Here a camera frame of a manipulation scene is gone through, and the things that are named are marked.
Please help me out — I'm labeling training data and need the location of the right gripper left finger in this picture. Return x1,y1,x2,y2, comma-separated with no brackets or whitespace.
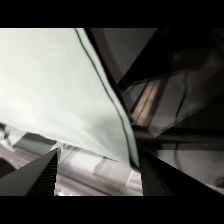
0,148,60,197

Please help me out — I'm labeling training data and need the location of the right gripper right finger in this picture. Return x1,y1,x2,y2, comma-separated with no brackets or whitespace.
137,149,224,197

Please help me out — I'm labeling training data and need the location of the white garment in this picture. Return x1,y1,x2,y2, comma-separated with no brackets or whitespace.
0,28,141,168

